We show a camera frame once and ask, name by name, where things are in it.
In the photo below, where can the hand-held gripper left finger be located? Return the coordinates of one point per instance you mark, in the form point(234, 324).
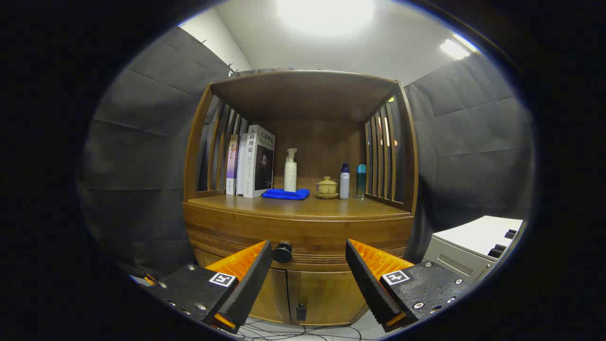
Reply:
point(251, 284)

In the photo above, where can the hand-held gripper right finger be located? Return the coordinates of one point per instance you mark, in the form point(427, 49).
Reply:
point(367, 284)

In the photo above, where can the black drawer knob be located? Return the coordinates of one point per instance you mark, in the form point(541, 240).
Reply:
point(283, 252)

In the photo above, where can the wooden drawer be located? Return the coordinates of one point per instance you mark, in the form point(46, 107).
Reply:
point(303, 232)

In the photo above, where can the wooden countertop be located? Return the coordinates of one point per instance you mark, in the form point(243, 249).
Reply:
point(326, 207)

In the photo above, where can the wooden cabinet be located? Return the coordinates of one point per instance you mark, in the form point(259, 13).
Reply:
point(303, 94)

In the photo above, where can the black door latch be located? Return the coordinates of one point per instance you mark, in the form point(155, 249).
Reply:
point(301, 312)

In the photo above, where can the blue folded cloth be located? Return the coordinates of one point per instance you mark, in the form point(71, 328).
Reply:
point(284, 194)

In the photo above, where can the yellow saucer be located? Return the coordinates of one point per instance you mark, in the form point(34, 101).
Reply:
point(326, 196)

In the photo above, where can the teal slim bottle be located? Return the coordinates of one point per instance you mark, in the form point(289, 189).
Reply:
point(360, 182)

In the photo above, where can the white bottle blue cap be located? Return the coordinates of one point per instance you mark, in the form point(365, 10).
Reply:
point(344, 184)

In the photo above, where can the yellow lidded tea cup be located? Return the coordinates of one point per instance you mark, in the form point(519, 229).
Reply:
point(326, 186)

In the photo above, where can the white pump bottle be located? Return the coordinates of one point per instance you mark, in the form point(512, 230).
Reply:
point(290, 175)

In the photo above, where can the white grey machine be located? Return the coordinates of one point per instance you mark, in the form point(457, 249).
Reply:
point(473, 234)

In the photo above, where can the thin white book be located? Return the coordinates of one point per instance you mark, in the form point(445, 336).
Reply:
point(240, 166)

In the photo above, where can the thick white portrait book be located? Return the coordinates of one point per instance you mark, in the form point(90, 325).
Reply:
point(251, 161)

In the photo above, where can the purple book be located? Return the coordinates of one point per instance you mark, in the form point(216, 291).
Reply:
point(231, 161)

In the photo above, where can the rectangular ceiling light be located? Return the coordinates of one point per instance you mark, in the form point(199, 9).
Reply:
point(454, 48)

